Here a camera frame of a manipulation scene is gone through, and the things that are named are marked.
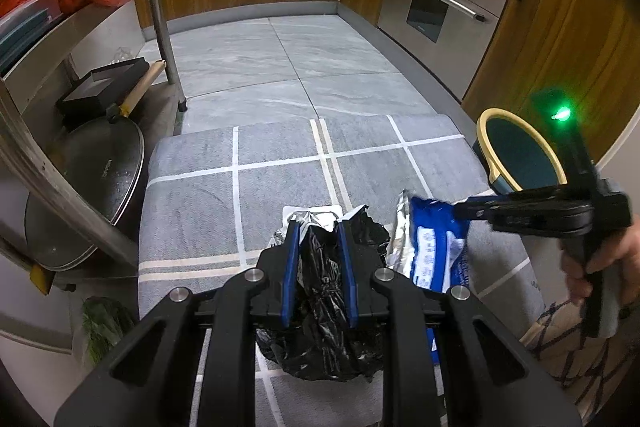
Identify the yellow block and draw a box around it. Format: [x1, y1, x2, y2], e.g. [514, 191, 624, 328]
[29, 264, 54, 297]

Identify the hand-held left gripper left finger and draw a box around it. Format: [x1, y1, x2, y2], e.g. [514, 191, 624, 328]
[52, 218, 302, 427]

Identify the person's checked trouser leg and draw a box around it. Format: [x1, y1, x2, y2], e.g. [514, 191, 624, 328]
[520, 299, 622, 409]

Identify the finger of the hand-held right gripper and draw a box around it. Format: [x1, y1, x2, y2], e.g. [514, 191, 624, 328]
[452, 186, 594, 236]

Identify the person's right hand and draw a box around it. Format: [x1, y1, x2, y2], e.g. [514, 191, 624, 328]
[559, 216, 640, 318]

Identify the black square box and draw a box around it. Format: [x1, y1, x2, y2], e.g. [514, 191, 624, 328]
[56, 61, 151, 124]

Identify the clear plastic storage box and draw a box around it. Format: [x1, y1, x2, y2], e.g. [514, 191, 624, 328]
[0, 0, 65, 76]

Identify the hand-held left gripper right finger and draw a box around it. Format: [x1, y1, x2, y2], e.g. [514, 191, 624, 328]
[336, 220, 583, 427]

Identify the bag of green vegetables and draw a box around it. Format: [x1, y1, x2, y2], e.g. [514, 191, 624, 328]
[80, 297, 139, 366]

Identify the silver foil wrapper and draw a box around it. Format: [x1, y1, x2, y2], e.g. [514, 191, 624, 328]
[270, 205, 347, 259]

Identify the stainless steel rack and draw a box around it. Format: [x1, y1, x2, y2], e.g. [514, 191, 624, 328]
[0, 0, 189, 358]

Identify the grey checked mat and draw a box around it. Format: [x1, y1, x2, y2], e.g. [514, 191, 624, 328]
[137, 113, 547, 427]

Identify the dark green yellow-rimmed bin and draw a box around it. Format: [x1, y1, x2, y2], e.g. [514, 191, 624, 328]
[475, 108, 569, 196]

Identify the tall wooden cabinet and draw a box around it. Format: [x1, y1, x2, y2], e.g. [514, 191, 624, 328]
[460, 0, 640, 168]

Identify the blue white snack packet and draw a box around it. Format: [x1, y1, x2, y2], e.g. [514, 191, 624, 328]
[387, 189, 474, 366]

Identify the wooden-handled frying pan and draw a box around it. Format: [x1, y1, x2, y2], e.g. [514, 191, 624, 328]
[24, 61, 166, 271]

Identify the crumpled clear plastic film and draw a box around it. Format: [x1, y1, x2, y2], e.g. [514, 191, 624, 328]
[112, 46, 142, 68]

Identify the black plastic bag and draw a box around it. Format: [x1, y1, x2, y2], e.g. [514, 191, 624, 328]
[255, 209, 392, 382]

